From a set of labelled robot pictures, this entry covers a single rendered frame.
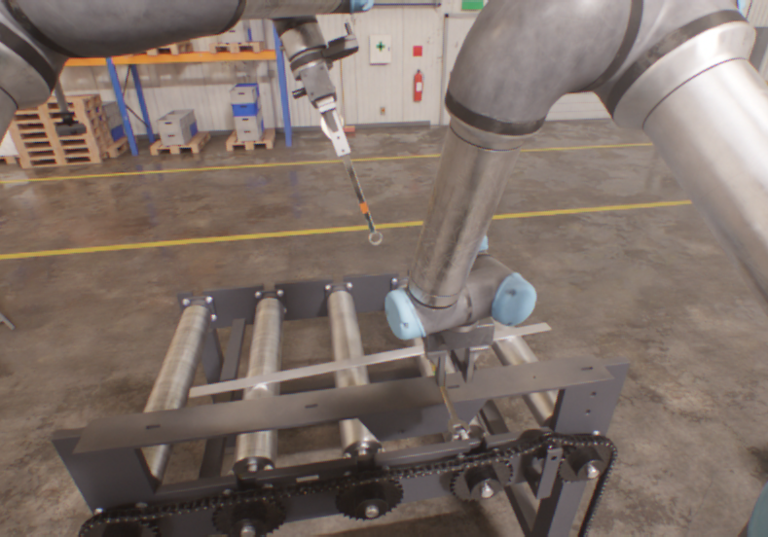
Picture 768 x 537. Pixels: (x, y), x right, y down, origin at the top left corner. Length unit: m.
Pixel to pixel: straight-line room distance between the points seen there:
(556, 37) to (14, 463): 2.96
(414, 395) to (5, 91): 0.86
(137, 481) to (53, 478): 1.62
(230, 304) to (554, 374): 1.36
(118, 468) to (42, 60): 0.94
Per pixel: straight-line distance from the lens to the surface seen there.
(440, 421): 1.16
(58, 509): 2.69
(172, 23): 0.41
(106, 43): 0.41
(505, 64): 0.39
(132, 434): 1.09
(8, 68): 0.44
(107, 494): 1.29
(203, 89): 10.00
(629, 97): 0.44
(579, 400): 1.27
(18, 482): 2.93
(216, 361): 2.16
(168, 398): 1.54
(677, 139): 0.43
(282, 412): 1.01
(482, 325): 0.84
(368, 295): 1.98
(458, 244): 0.50
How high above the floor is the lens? 1.89
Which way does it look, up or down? 29 degrees down
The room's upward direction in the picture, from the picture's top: 1 degrees counter-clockwise
